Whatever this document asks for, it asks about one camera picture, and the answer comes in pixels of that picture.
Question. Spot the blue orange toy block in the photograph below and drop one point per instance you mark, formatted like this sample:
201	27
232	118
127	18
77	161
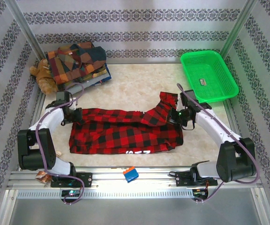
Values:
130	175

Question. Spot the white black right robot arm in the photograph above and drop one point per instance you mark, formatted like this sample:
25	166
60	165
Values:
209	122

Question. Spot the aluminium corner post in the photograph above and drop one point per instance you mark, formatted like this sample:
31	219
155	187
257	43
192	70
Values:
24	25
237	28

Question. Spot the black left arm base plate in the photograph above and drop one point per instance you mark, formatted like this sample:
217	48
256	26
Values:
86	179

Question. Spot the aluminium front rail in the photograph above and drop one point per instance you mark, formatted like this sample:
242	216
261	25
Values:
153	180

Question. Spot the small label in basket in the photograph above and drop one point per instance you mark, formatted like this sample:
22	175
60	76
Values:
202	82

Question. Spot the red black plaid shirt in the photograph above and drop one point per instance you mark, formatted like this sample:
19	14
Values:
125	138

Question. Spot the brown teddy bear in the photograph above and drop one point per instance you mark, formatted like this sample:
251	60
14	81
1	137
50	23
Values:
43	79

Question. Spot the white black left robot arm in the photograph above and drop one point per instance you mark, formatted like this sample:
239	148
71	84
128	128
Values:
50	117

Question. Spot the crushed copper can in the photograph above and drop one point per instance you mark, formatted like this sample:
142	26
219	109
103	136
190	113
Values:
43	178

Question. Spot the small wooden piece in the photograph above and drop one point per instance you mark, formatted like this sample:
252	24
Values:
58	154

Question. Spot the multicolour plaid folded shirt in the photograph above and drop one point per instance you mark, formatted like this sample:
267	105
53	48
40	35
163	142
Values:
67	63

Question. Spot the blue folded shirt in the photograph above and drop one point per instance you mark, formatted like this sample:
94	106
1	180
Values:
107	75

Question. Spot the green plastic basket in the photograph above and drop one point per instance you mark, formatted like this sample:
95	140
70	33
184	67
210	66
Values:
195	68

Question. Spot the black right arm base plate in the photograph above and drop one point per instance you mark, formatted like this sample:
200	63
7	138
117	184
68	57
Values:
182	179

